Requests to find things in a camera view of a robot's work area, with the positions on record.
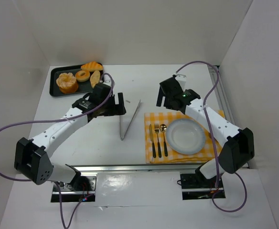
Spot striped triangular bread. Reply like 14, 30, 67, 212
81, 61, 104, 72

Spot silver metal tongs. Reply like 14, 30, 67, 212
119, 99, 141, 141

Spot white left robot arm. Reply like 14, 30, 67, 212
14, 83, 126, 189

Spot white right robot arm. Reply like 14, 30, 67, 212
156, 76, 255, 179

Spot oval bread roll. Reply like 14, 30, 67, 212
90, 70, 101, 88

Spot black baking tray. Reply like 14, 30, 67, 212
49, 64, 93, 97

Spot round fluted orange cake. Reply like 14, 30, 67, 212
56, 73, 78, 94

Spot white round plate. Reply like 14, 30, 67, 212
165, 118, 206, 155

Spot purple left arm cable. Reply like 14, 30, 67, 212
0, 73, 115, 229

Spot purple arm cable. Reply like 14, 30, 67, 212
0, 73, 115, 229
175, 61, 247, 213

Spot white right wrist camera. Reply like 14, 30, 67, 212
173, 74, 186, 91

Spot ring donut bread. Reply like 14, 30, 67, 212
75, 70, 90, 82

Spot gold black handled spoon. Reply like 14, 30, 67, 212
160, 124, 168, 157

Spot black handled fork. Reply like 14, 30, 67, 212
154, 123, 161, 158

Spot black handled knife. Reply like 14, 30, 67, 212
149, 124, 156, 158

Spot aluminium rail right side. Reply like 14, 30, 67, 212
207, 66, 235, 125

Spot aluminium rail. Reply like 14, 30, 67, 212
22, 163, 250, 174
207, 66, 235, 125

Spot aluminium rail front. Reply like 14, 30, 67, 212
22, 163, 250, 174

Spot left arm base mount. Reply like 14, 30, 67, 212
51, 173, 97, 203

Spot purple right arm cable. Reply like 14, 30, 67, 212
175, 61, 247, 213

